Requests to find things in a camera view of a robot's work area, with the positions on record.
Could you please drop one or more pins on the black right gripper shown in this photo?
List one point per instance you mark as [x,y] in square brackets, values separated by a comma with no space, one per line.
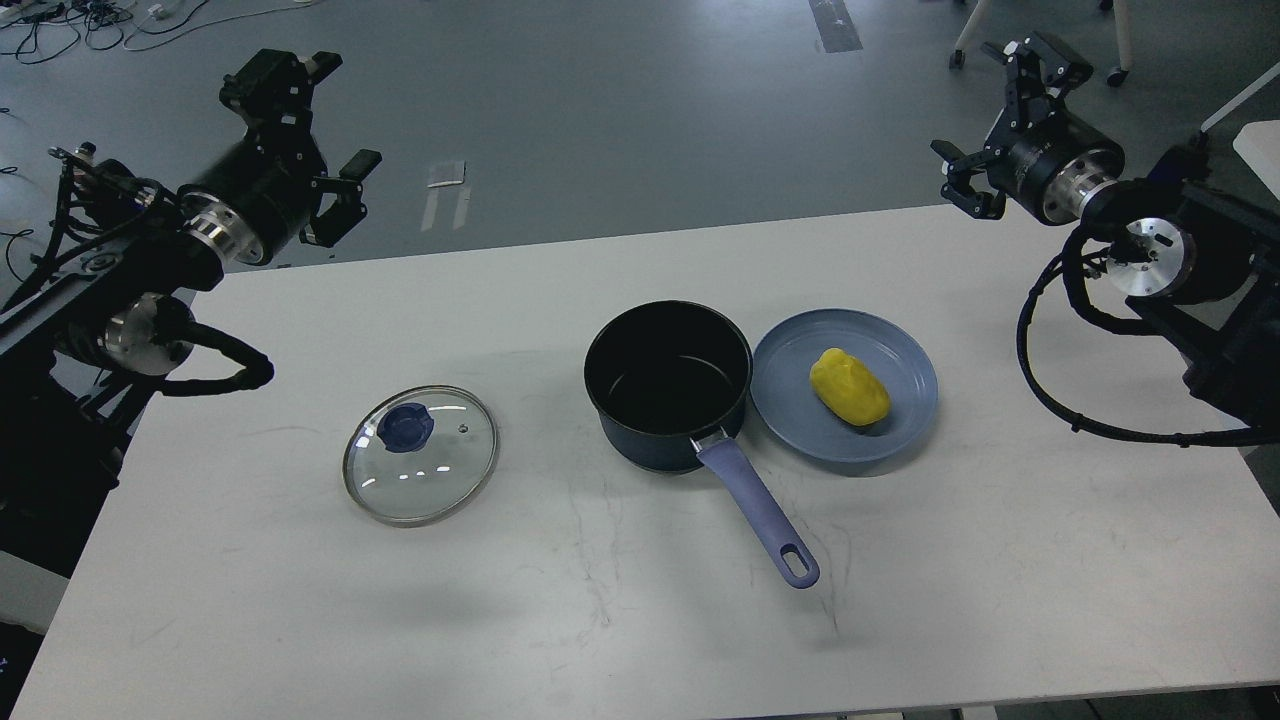
[1038,154]

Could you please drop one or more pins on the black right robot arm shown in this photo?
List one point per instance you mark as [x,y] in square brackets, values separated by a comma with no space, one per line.
[1164,255]

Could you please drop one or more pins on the blue plate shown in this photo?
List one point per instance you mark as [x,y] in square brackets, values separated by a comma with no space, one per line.
[789,408]

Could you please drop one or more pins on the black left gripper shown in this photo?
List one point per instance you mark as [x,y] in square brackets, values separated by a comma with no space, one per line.
[274,178]

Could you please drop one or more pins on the glass pot lid blue knob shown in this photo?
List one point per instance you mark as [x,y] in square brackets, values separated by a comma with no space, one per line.
[421,455]

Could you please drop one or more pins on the dark blue saucepan purple handle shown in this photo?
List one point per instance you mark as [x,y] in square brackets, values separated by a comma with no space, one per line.
[670,382]

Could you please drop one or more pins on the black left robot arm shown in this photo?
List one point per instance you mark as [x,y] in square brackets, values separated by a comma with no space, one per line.
[97,327]

